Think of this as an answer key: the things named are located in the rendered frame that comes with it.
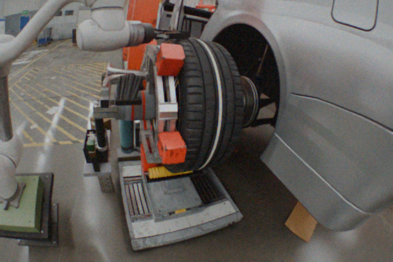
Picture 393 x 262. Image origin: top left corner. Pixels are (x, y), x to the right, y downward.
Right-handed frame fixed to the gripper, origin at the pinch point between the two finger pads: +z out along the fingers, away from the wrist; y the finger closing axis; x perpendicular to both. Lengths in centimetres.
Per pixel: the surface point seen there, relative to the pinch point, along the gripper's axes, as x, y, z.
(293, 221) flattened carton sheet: -113, 104, 63
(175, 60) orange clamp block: -5.7, 14.7, -15.3
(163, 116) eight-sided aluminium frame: -22.6, 18.5, -20.0
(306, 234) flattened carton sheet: -112, 121, 57
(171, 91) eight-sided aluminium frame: -16.4, 14.9, -14.7
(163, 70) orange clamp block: -10.3, 11.2, -16.5
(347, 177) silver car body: -17, 78, 1
